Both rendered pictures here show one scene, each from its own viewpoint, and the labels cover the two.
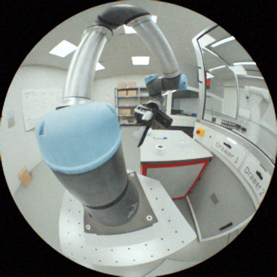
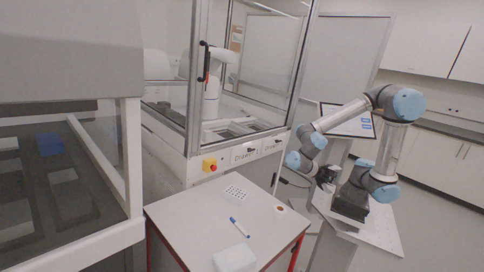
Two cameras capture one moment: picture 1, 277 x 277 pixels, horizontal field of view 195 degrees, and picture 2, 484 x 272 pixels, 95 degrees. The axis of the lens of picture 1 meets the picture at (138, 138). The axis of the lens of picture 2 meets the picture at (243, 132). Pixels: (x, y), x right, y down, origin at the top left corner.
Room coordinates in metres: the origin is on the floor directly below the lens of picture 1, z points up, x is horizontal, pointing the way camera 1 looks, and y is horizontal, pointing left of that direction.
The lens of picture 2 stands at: (1.35, 0.28, 1.54)
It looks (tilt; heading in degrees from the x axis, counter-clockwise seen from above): 21 degrees down; 221
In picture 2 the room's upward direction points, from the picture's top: 9 degrees clockwise
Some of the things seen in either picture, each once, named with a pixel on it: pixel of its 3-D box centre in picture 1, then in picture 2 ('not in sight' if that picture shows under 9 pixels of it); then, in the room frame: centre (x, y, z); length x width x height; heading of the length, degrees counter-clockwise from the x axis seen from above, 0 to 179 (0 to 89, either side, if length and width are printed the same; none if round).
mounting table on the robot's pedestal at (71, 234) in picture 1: (114, 214); (349, 218); (0.08, 0.10, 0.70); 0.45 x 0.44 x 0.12; 108
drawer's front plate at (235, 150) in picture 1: (227, 149); (246, 151); (0.27, -0.60, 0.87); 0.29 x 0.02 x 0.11; 179
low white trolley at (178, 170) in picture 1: (164, 168); (221, 268); (0.68, -0.31, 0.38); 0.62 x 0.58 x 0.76; 179
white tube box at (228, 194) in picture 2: (182, 143); (236, 195); (0.57, -0.38, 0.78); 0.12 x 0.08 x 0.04; 106
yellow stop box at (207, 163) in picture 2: (200, 132); (209, 165); (0.60, -0.59, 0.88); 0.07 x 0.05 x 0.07; 179
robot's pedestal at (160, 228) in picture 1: (127, 223); (329, 256); (0.09, 0.07, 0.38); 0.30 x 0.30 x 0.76; 18
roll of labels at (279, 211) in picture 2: (160, 149); (279, 211); (0.48, -0.15, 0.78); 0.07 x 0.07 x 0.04
